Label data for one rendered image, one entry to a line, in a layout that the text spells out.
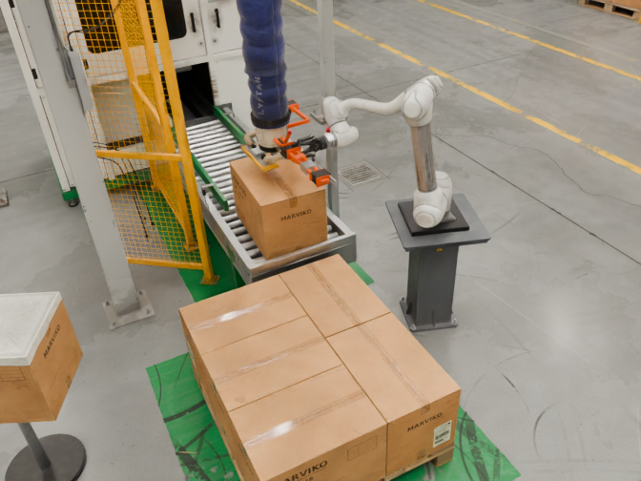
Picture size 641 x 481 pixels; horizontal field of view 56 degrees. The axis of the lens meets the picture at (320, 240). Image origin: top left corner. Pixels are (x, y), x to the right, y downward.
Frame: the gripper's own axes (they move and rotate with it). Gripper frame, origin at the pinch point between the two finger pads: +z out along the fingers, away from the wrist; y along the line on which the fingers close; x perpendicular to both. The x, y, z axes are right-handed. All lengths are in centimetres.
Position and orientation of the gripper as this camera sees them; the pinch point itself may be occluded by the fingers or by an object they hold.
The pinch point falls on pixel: (291, 151)
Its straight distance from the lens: 335.6
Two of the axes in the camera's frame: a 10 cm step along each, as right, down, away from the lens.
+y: 0.5, 8.1, 5.8
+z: -8.8, 3.1, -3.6
